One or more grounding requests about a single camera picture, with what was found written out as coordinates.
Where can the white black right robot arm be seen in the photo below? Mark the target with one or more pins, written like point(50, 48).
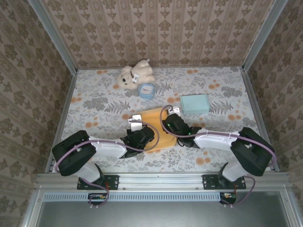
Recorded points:
point(251, 151)

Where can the cream plush dog toy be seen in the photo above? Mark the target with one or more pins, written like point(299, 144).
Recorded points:
point(142, 68)

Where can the black connector board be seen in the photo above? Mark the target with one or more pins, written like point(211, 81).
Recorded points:
point(94, 197)
point(230, 198)

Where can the orange paper box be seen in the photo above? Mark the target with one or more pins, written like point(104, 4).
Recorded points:
point(151, 117)

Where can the light blue paper box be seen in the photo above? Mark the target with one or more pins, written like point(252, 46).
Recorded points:
point(194, 104)

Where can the small blue square box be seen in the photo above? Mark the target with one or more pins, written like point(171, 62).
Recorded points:
point(146, 91)

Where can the grey metal panel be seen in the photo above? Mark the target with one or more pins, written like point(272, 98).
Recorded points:
point(165, 215)

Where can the aluminium front rail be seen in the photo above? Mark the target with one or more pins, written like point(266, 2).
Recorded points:
point(161, 180)

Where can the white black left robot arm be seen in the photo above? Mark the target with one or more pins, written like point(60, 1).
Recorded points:
point(71, 153)

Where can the aluminium side rail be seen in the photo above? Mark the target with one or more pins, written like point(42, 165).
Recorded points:
point(255, 104)
point(67, 104)

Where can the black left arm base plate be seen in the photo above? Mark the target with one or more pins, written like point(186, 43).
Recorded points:
point(113, 182)

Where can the aluminium corner post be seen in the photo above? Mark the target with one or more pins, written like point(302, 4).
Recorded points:
point(53, 35)
point(263, 35)

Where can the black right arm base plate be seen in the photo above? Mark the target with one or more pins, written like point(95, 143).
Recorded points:
point(208, 182)

